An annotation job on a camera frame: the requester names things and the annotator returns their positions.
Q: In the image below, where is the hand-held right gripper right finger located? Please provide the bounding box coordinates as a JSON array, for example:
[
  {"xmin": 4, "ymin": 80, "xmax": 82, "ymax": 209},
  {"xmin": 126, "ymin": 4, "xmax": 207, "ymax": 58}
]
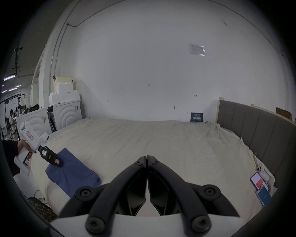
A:
[{"xmin": 147, "ymin": 155, "xmax": 241, "ymax": 234}]

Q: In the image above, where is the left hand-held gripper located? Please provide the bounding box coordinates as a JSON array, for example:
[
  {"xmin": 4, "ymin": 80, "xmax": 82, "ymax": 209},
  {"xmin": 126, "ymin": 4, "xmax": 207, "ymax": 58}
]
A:
[{"xmin": 14, "ymin": 121, "xmax": 63, "ymax": 176}]

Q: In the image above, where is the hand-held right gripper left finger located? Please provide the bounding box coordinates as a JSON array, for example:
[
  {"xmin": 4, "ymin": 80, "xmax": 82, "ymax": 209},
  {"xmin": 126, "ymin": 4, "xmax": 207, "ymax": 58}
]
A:
[{"xmin": 58, "ymin": 156, "xmax": 147, "ymax": 234}]

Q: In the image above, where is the dark blue shirt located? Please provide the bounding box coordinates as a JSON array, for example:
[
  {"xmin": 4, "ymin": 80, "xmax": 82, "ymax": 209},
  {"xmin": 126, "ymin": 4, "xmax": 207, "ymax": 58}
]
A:
[{"xmin": 45, "ymin": 148, "xmax": 102, "ymax": 198}]

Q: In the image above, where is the person's left forearm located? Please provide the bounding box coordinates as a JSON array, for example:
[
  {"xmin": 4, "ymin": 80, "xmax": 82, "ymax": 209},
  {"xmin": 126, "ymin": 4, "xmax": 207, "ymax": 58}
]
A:
[{"xmin": 2, "ymin": 139, "xmax": 20, "ymax": 177}]

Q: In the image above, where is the person's left hand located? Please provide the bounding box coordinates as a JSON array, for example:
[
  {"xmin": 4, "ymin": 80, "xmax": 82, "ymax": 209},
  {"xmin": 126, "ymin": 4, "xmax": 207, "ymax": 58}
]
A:
[{"xmin": 17, "ymin": 139, "xmax": 37, "ymax": 162}]

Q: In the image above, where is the white washing machine with foam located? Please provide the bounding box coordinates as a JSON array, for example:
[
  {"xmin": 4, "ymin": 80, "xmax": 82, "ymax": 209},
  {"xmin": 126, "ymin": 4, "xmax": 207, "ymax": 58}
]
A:
[{"xmin": 47, "ymin": 76, "xmax": 85, "ymax": 133}]

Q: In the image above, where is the leopard print fabric item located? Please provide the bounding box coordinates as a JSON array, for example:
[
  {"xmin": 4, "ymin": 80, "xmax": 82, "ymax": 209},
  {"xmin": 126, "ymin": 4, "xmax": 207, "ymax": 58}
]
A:
[{"xmin": 27, "ymin": 196, "xmax": 57, "ymax": 224}]

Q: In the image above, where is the bed with beige sheet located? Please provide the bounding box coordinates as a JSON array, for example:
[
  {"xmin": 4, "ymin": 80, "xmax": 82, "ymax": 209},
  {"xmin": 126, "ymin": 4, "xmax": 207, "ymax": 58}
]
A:
[{"xmin": 13, "ymin": 116, "xmax": 276, "ymax": 232}]

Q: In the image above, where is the phone with red white screen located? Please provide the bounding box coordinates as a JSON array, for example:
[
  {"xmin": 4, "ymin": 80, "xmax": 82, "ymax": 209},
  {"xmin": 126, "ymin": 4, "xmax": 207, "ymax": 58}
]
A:
[{"xmin": 250, "ymin": 172, "xmax": 269, "ymax": 191}]

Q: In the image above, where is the phone with blue screen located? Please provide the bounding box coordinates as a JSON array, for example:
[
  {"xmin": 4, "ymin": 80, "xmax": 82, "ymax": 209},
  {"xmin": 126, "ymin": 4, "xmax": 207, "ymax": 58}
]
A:
[{"xmin": 256, "ymin": 186, "xmax": 272, "ymax": 207}]

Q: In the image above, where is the small dark blue sign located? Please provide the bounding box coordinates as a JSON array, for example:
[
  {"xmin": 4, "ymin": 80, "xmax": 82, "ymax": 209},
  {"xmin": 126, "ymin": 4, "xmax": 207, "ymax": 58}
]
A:
[{"xmin": 191, "ymin": 112, "xmax": 204, "ymax": 123}]

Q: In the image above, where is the grey padded headboard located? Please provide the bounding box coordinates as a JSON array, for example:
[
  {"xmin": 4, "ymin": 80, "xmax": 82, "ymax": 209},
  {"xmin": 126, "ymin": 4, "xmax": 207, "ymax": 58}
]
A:
[{"xmin": 216, "ymin": 100, "xmax": 296, "ymax": 188}]

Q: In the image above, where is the brown cardboard piece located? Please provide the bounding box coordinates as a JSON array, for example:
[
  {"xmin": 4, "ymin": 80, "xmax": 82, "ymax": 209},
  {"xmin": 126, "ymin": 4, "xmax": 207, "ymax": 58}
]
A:
[{"xmin": 275, "ymin": 107, "xmax": 292, "ymax": 120}]

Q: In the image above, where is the white paper sheet in sleeve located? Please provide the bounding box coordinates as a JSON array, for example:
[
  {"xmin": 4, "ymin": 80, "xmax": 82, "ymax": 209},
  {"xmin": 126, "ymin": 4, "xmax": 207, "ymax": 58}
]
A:
[{"xmin": 188, "ymin": 43, "xmax": 206, "ymax": 56}]

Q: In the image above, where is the white phone with camera lenses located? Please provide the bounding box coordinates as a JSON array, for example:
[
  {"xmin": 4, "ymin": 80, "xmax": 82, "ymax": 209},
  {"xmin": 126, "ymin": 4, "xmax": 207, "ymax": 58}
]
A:
[{"xmin": 256, "ymin": 163, "xmax": 270, "ymax": 182}]

